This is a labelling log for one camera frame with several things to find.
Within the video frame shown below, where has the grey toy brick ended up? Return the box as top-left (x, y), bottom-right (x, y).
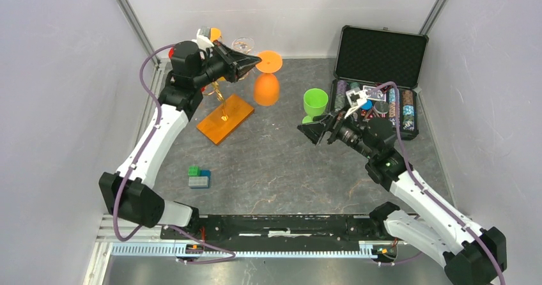
top-left (189, 176), bottom-right (210, 189)

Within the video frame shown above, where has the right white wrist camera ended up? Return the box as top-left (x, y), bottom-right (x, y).
top-left (345, 88), bottom-right (369, 119)

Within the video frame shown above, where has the clear wine glass back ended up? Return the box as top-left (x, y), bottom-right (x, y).
top-left (231, 37), bottom-right (255, 54)

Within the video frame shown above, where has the blue poker chip disc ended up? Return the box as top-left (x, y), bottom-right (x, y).
top-left (361, 100), bottom-right (373, 111)

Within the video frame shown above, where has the black poker chip case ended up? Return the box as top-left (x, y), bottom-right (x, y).
top-left (328, 26), bottom-right (429, 141)

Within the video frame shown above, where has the yellow-orange plastic wine glass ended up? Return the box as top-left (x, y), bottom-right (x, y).
top-left (209, 27), bottom-right (222, 42)

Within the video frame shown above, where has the orange plastic wine glass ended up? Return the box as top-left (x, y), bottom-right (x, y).
top-left (253, 50), bottom-right (283, 106)

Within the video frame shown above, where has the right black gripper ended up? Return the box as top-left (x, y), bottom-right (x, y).
top-left (297, 103), bottom-right (376, 160)

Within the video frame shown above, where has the green plastic wine glass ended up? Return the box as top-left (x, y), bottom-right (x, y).
top-left (302, 88), bottom-right (329, 124)

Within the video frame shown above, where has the playing card deck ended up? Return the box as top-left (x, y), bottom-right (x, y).
top-left (362, 85), bottom-right (387, 102)

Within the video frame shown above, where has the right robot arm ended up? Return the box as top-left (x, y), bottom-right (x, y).
top-left (297, 110), bottom-right (507, 284)

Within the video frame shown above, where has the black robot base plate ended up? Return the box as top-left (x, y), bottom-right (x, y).
top-left (184, 214), bottom-right (397, 252)

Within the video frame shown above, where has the blue toy brick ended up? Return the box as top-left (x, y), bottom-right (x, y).
top-left (200, 169), bottom-right (211, 179)

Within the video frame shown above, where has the green toy brick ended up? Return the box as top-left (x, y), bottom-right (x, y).
top-left (187, 166), bottom-right (201, 177)

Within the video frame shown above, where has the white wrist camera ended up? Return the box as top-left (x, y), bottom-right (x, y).
top-left (345, 88), bottom-right (369, 119)
top-left (195, 27), bottom-right (213, 50)

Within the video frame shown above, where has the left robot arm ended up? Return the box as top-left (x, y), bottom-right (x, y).
top-left (98, 40), bottom-right (262, 239)

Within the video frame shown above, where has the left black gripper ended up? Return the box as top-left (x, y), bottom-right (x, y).
top-left (193, 40), bottom-right (262, 88)

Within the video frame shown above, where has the gold wire glass rack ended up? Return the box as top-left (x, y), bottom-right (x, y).
top-left (203, 77), bottom-right (229, 122)

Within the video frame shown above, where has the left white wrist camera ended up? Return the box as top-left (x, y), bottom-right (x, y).
top-left (195, 27), bottom-right (213, 50)

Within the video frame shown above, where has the wooden rack base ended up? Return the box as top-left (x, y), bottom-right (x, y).
top-left (197, 94), bottom-right (254, 146)

